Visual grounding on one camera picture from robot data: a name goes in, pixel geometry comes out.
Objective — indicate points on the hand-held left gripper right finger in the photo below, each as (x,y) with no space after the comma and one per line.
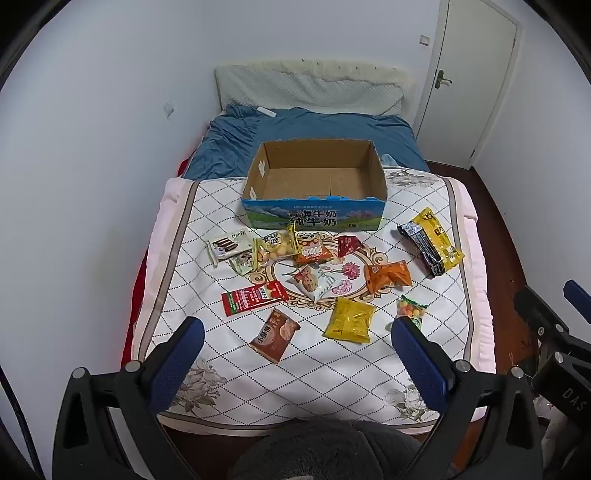
(418,357)

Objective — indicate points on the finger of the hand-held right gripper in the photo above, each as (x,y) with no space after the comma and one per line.
(579,297)
(540,314)

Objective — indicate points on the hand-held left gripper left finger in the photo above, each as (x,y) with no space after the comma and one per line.
(178,357)

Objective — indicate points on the cream chocolate cookie packet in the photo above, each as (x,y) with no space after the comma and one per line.
(227,245)

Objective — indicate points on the white cookie packet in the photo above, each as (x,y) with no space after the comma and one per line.
(308,282)

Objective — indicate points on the cardboard box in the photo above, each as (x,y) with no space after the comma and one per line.
(314,187)

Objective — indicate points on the colourful candy ball packet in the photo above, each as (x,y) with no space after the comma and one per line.
(411,311)

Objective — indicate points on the white printed quilt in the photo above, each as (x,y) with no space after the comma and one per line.
(217,295)

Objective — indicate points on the red cloth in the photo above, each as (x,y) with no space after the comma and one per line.
(131,295)

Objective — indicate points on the plain yellow snack packet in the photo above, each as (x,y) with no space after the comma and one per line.
(349,319)

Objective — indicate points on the crumpled orange snack packet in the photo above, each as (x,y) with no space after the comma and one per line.
(388,276)

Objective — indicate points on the long red snack packet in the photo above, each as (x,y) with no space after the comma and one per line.
(251,297)

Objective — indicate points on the brown pastry packet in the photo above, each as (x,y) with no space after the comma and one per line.
(274,334)

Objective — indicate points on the small pale green packet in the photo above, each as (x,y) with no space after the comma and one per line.
(243,262)

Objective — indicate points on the yellow and black snack packet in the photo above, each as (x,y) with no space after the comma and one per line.
(443,235)

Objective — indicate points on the grey fleece clothing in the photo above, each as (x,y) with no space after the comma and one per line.
(332,450)

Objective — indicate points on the red triangular snack packet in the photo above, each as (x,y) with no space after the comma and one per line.
(348,244)

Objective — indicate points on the yellow round biscuit packet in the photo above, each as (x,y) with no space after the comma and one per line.
(276,244)

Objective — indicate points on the orange cartoon snack packet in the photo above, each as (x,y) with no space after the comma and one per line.
(311,249)

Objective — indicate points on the blue bedsheet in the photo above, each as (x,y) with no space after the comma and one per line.
(231,143)

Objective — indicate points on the white door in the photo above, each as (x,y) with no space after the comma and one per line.
(466,78)

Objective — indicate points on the small white remote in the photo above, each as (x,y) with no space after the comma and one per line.
(267,111)

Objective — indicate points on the white quilted headboard cushion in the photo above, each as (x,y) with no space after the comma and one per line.
(314,87)

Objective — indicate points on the white light switch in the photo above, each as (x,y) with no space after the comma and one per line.
(424,40)

